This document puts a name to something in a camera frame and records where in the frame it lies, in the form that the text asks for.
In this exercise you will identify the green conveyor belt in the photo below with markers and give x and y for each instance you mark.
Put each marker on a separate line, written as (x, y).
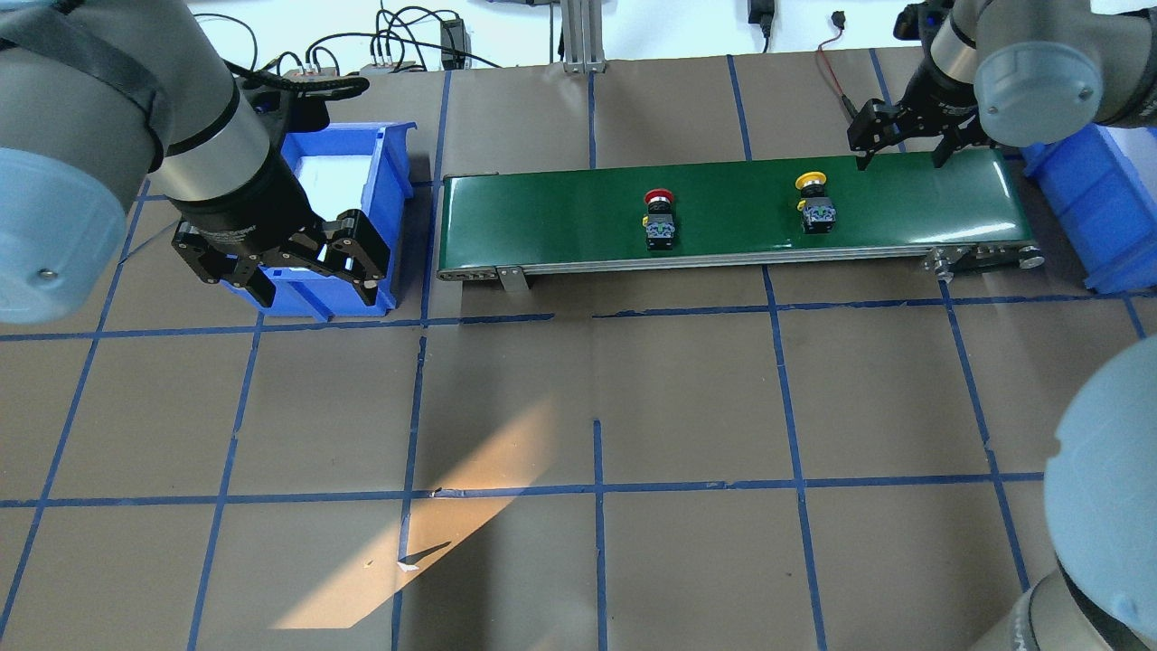
(961, 219)

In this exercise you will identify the aluminium frame post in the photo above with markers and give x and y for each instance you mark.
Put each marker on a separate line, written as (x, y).
(582, 37)

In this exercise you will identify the red push button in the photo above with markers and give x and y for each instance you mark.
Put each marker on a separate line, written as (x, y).
(659, 222)

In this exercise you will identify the right blue plastic bin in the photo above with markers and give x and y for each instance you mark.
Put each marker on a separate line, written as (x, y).
(1100, 185)

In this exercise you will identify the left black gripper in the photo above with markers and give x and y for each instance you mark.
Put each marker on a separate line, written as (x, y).
(251, 210)

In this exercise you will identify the yellow push button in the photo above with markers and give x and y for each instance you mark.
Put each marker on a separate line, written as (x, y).
(817, 210)

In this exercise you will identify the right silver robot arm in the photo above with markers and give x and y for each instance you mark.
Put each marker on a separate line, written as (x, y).
(1020, 73)

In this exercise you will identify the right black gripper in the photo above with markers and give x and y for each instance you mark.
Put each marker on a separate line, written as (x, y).
(931, 98)

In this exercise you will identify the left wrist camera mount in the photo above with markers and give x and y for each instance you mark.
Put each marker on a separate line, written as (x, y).
(292, 105)

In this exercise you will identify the black power adapter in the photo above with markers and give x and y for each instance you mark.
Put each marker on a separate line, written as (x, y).
(761, 12)

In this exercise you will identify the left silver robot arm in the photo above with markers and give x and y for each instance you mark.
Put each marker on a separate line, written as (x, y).
(101, 96)

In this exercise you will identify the white foam in left bin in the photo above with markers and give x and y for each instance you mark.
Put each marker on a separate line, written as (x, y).
(335, 185)

